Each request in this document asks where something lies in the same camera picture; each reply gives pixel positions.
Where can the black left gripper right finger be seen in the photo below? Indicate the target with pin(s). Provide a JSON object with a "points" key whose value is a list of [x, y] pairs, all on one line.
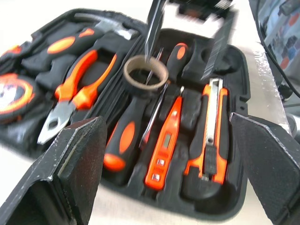
{"points": [[272, 164]]}

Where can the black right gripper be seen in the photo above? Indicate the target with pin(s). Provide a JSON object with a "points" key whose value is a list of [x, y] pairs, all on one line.
{"points": [[199, 8]]}

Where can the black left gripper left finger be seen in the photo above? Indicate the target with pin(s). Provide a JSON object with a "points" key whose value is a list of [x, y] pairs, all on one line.
{"points": [[47, 182]]}

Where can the orange and black utility knife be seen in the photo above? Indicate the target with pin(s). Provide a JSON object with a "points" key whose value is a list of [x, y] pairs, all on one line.
{"points": [[220, 131]]}

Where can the black tape roll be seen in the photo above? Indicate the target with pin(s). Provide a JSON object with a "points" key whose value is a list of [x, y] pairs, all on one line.
{"points": [[138, 90]]}

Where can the cross tip screwdriver orange black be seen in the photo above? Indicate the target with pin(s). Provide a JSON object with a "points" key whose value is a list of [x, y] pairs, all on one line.
{"points": [[124, 138]]}

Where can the orange voltage tester pen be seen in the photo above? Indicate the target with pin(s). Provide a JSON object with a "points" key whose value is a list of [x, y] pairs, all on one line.
{"points": [[164, 140]]}

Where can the black tool case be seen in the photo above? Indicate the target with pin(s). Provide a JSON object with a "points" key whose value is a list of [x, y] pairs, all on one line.
{"points": [[236, 77]]}

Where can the orange and black tape measure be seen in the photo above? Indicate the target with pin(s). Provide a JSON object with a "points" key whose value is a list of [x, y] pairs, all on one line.
{"points": [[14, 93]]}

